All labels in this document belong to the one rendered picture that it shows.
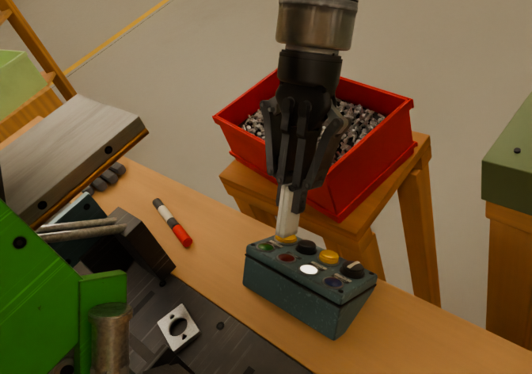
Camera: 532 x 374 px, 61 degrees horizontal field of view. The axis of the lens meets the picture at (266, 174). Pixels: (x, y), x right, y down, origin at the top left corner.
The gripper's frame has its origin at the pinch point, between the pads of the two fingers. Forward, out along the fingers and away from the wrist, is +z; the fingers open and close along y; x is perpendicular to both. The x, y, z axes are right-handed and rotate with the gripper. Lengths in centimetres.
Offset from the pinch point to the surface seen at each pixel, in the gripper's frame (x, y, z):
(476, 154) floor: -147, 21, 15
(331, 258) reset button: 0.7, -7.9, 3.4
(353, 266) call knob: 0.6, -10.9, 3.2
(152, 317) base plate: 13.0, 10.8, 16.8
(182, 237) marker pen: 4.7, 15.8, 9.1
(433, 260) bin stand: -59, -1, 25
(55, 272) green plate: 29.7, 1.6, 0.1
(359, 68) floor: -181, 103, -9
